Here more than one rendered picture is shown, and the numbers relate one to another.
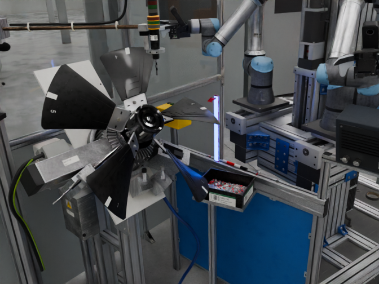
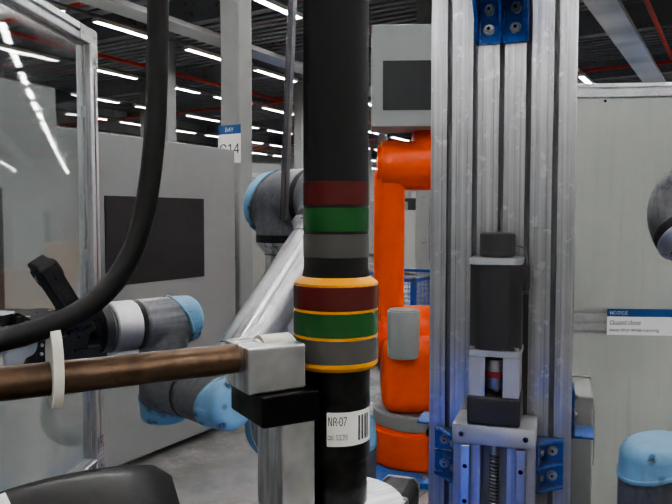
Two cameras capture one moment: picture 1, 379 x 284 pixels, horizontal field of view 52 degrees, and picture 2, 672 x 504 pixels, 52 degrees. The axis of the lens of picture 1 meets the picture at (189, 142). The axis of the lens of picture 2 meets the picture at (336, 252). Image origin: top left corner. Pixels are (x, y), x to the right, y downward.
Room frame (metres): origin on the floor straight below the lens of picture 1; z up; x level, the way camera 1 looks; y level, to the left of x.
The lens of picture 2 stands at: (1.14, 0.33, 1.60)
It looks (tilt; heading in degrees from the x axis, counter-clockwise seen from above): 3 degrees down; 321
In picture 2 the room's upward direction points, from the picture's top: straight up
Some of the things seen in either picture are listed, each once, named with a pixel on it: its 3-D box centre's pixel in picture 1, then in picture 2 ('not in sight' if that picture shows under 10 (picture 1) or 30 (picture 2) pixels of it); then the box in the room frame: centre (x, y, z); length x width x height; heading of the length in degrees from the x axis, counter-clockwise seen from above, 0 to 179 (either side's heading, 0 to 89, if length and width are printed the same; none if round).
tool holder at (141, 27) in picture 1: (151, 38); (319, 431); (1.42, 0.12, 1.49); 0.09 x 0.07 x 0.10; 82
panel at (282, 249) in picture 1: (233, 237); not in sight; (1.61, -0.21, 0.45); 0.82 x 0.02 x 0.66; 47
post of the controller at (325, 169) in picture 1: (325, 176); not in sight; (1.31, -0.52, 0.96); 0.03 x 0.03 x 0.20; 47
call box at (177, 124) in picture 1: (173, 116); not in sight; (1.88, 0.08, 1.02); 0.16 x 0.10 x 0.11; 47
